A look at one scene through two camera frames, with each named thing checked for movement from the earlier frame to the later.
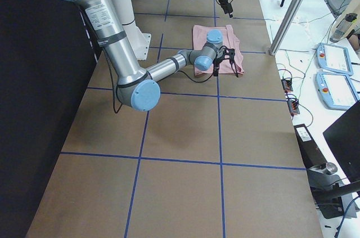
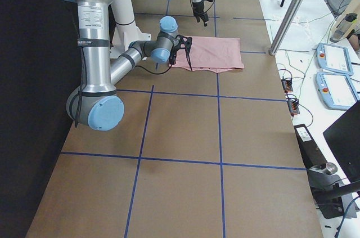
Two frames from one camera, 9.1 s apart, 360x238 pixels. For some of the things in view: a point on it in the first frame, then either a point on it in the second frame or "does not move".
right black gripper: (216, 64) -> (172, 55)
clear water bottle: (342, 27) does not move
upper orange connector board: (287, 84) does not move
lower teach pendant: (336, 90) does not move
